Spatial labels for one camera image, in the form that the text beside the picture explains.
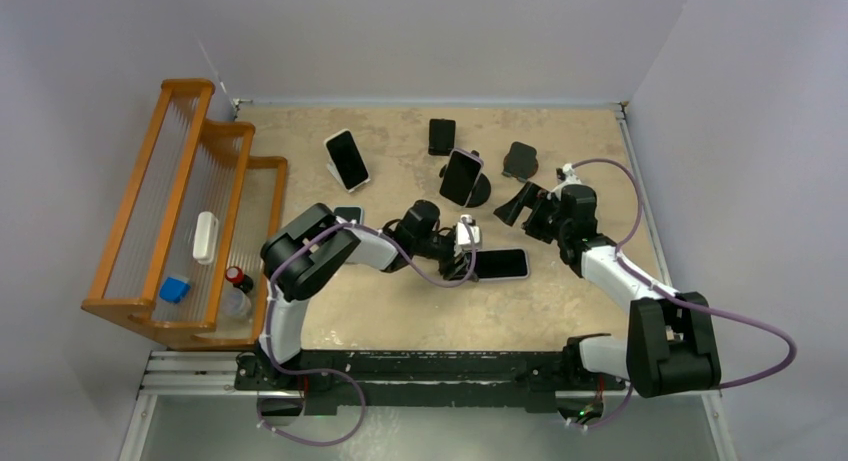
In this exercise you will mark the light blue case phone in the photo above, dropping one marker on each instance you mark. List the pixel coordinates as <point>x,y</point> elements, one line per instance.
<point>352,214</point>

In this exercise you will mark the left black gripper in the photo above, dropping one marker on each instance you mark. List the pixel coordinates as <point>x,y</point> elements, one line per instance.
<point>450,269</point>

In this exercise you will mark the black rectangular phone stand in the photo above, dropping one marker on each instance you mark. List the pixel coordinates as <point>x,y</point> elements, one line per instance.
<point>441,137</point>

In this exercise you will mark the orange wooden rack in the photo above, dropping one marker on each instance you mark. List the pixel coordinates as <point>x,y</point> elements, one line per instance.
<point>187,164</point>

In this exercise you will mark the silver folding phone stand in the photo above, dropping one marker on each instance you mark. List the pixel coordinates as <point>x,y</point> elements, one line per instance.
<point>331,167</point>

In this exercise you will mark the blue cap bottle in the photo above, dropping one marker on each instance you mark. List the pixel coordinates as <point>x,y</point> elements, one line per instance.
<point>174,289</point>

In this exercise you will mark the black round base phone stand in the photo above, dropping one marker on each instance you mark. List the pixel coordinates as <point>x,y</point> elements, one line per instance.
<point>479,194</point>

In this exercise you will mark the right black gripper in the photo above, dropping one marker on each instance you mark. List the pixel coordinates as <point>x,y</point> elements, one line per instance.
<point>530,196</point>

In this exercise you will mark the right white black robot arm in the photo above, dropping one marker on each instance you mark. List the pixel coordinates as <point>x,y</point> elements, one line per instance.
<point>670,344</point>

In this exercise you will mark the red cap bottle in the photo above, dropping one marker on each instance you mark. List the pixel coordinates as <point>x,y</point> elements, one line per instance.
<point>235,302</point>

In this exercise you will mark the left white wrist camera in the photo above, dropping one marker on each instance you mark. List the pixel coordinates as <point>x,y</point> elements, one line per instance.
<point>468,234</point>

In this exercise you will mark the black phone clear case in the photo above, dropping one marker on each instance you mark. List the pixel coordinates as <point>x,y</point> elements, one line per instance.
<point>460,176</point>

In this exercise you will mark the lavender case phone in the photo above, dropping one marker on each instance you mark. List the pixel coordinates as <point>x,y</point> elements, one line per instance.
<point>502,264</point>

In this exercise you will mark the white rectangular device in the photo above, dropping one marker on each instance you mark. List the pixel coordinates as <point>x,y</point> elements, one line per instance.
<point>205,238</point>

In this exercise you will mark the black aluminium base frame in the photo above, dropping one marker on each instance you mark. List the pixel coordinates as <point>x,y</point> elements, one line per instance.
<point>409,406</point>

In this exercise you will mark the white edged black phone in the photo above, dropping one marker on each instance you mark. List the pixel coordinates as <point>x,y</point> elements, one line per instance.
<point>344,152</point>

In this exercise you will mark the black brown disc phone stand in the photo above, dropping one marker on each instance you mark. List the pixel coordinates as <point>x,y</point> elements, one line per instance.
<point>520,162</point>

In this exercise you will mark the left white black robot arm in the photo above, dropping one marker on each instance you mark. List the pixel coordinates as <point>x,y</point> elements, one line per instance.
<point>301,259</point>

